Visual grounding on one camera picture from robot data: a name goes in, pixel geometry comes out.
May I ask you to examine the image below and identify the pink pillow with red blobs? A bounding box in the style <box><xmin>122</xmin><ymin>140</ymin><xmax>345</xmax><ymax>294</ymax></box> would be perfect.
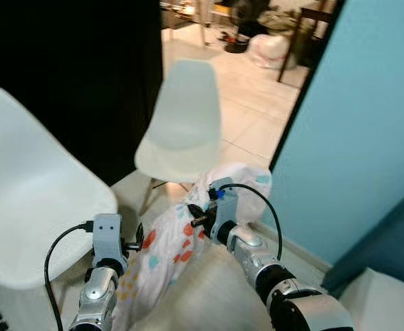
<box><xmin>112</xmin><ymin>163</ymin><xmax>272</xmax><ymax>331</ymax></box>

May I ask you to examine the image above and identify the white plastic shell chair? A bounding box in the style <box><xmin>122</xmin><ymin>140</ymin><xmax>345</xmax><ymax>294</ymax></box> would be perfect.
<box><xmin>134</xmin><ymin>59</ymin><xmax>223</xmax><ymax>215</ymax></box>
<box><xmin>0</xmin><ymin>86</ymin><xmax>119</xmax><ymax>292</ymax></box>

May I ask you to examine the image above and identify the dark wooden chair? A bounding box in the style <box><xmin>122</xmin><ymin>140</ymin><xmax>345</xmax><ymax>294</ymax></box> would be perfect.
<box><xmin>278</xmin><ymin>6</ymin><xmax>334</xmax><ymax>84</ymax></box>

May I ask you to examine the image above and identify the white plastic bag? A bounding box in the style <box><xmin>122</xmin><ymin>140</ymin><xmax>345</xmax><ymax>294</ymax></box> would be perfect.
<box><xmin>249</xmin><ymin>33</ymin><xmax>291</xmax><ymax>69</ymax></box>

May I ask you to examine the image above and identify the teal door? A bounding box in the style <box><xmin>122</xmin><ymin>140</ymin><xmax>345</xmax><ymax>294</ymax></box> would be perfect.
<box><xmin>267</xmin><ymin>0</ymin><xmax>404</xmax><ymax>267</ymax></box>

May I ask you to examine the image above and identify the black cabinet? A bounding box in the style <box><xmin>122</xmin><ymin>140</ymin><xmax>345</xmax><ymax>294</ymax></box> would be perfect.
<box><xmin>0</xmin><ymin>0</ymin><xmax>165</xmax><ymax>188</ymax></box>

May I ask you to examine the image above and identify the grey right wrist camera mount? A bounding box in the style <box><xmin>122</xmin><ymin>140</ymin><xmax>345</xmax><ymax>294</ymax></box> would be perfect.
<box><xmin>209</xmin><ymin>178</ymin><xmax>239</xmax><ymax>239</ymax></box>

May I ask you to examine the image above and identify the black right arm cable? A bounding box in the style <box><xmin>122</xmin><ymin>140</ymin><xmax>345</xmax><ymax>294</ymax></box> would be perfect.
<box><xmin>216</xmin><ymin>183</ymin><xmax>284</xmax><ymax>262</ymax></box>

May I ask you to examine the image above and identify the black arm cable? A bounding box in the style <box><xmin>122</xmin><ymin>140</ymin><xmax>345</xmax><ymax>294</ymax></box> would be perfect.
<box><xmin>44</xmin><ymin>221</ymin><xmax>97</xmax><ymax>331</ymax></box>
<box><xmin>216</xmin><ymin>183</ymin><xmax>284</xmax><ymax>262</ymax></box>

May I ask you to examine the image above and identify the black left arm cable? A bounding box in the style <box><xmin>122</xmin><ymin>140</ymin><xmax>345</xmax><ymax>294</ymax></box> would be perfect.
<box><xmin>44</xmin><ymin>221</ymin><xmax>97</xmax><ymax>331</ymax></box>

